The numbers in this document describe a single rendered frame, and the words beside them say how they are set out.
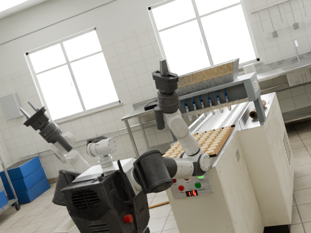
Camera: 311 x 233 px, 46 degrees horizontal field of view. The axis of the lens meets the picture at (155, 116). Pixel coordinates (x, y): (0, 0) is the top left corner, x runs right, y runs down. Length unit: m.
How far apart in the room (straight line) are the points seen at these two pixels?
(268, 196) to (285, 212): 0.17
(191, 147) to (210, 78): 1.15
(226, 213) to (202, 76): 1.03
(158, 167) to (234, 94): 1.40
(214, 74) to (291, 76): 2.60
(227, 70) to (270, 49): 3.12
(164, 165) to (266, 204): 1.52
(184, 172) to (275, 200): 1.38
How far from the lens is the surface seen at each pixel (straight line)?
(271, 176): 2.76
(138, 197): 1.51
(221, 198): 2.11
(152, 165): 1.42
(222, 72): 2.66
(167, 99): 1.45
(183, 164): 1.55
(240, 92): 2.70
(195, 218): 2.21
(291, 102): 5.85
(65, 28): 6.39
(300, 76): 5.18
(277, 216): 2.89
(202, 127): 2.95
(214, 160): 2.06
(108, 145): 1.51
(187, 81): 2.72
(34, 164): 6.58
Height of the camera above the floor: 1.45
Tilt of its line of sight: 7 degrees down
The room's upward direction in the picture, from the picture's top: 18 degrees counter-clockwise
